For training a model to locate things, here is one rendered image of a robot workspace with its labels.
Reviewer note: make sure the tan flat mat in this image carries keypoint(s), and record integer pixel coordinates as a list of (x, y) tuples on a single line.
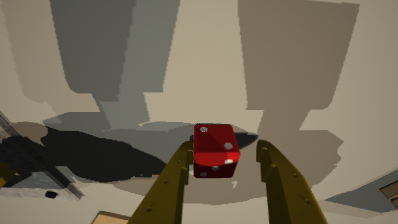
[(110, 218)]

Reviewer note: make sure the red die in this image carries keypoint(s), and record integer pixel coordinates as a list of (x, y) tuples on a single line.
[(216, 151)]

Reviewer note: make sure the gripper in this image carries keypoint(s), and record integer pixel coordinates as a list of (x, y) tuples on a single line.
[(289, 197)]

